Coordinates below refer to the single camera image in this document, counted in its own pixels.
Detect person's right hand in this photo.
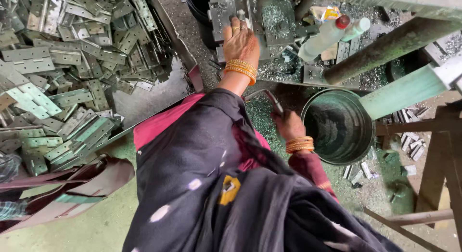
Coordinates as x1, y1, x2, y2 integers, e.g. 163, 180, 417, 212
271, 110, 307, 141

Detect person's left hand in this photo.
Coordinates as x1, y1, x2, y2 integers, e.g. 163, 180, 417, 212
223, 16, 261, 64

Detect curved metal lever handle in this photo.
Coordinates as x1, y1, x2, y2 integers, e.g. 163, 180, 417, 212
244, 89, 284, 116

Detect metal press die block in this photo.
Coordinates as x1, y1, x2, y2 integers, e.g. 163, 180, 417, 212
208, 0, 297, 63

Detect gold bangles on right wrist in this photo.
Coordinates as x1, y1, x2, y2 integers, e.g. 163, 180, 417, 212
285, 136, 315, 154

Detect gold bangles on wrist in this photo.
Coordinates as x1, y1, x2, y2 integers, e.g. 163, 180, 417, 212
285, 136, 315, 154
224, 59, 258, 86

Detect gold bangles on left wrist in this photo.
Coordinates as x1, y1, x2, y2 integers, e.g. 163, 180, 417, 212
224, 59, 258, 86

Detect black round container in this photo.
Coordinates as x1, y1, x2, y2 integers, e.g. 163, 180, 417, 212
186, 0, 218, 27

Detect machine table with metal shavings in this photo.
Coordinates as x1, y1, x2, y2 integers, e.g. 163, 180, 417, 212
208, 0, 414, 92

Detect round metal bucket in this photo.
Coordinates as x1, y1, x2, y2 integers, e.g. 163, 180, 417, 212
300, 88, 376, 166

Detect white bottle with red cap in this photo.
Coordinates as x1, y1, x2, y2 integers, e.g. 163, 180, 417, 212
298, 14, 351, 63

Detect yellow crumpled wrapper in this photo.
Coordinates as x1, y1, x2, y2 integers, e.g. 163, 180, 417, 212
310, 6, 342, 22

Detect person's dark dotted shawl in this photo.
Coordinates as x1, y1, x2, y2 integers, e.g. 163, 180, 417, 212
122, 88, 405, 252

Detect small white plastic bottle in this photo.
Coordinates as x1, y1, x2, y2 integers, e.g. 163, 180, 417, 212
341, 17, 372, 43

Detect large metal sheet tray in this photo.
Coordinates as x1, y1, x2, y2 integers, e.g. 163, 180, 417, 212
97, 0, 205, 151

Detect pale green metal beam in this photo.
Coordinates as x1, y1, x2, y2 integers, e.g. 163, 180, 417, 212
359, 52, 462, 121

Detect rusty round metal bar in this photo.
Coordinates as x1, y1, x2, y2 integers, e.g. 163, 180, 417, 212
323, 17, 462, 86

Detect scattered small metal pieces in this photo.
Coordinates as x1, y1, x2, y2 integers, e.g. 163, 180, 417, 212
342, 106, 431, 185

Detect pile of metal hinges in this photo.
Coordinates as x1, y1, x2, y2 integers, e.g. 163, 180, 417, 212
0, 0, 174, 177

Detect rusty metal stand frame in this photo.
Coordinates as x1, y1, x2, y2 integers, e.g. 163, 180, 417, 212
363, 100, 462, 252

